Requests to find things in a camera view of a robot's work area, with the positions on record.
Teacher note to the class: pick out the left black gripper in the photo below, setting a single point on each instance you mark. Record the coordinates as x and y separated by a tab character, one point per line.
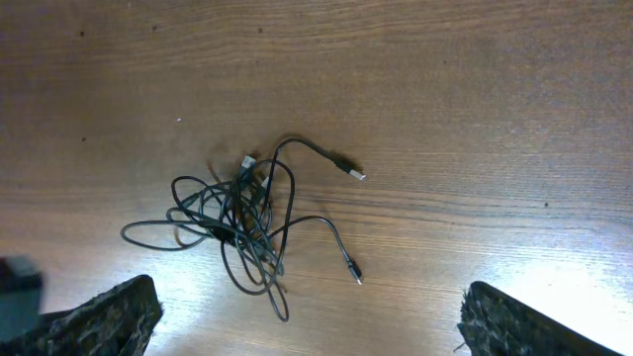
21	294

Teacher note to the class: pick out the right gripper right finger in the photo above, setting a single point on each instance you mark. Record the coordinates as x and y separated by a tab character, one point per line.
494	324

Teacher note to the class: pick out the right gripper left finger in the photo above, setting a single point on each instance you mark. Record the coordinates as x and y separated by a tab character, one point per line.
119	322

